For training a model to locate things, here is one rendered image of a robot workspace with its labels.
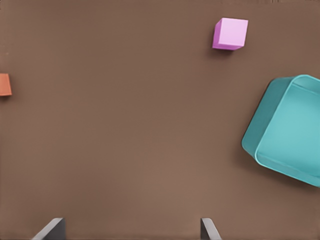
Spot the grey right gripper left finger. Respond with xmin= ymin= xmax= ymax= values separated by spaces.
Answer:
xmin=31 ymin=217 xmax=66 ymax=240

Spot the pink cube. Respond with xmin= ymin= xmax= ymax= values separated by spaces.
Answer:
xmin=212 ymin=17 xmax=249 ymax=52

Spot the teal plastic bin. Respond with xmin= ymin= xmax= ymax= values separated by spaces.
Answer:
xmin=241 ymin=74 xmax=320 ymax=189

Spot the orange cube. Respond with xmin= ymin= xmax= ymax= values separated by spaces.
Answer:
xmin=0 ymin=73 xmax=13 ymax=97

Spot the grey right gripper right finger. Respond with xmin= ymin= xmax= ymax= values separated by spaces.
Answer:
xmin=200 ymin=217 xmax=223 ymax=240

